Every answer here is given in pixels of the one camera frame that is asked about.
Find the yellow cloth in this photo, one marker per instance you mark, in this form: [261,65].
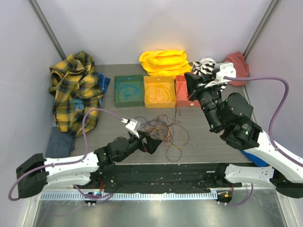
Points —
[163,63]

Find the black white striped cloth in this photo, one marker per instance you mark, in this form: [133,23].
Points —
[205,66]

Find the white slotted cable duct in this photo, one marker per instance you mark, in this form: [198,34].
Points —
[76,196]

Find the black base mat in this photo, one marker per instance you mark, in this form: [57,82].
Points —
[159,178]

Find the yellow plastic bin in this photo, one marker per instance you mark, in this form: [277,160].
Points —
[159,92]

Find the blue checked cloth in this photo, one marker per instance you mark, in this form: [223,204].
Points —
[103,82]

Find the blue cloth right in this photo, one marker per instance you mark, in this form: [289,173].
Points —
[254,159]

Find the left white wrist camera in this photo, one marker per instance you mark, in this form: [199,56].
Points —
[132,125]

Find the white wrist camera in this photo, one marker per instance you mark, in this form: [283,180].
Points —
[222,70]
[132,125]

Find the yellow plaid shirt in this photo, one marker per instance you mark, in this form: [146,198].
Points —
[76,92]

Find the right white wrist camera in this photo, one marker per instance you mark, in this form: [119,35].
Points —
[222,70]

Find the pink red cloth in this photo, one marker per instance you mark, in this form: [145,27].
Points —
[239,63]

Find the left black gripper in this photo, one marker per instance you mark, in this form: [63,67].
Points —
[151,144]

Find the grey blue folded cloth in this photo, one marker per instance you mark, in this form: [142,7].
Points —
[60,144]

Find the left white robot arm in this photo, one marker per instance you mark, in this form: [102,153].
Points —
[39,173]

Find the red plastic bin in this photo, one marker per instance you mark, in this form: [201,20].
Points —
[181,92]

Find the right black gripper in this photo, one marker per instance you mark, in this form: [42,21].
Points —
[196,85]

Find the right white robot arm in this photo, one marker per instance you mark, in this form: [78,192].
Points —
[232,117]

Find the green plastic bin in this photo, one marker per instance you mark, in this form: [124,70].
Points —
[128,91]

